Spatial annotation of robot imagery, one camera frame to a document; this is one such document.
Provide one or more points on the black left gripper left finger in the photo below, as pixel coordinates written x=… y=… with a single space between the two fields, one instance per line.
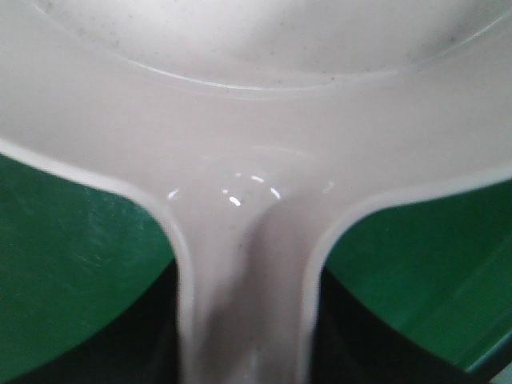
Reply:
x=139 y=346

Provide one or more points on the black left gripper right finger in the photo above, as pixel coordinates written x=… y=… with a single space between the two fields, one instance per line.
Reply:
x=352 y=345

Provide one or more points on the pale pink dustpan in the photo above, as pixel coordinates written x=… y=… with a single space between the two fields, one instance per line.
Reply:
x=257 y=133

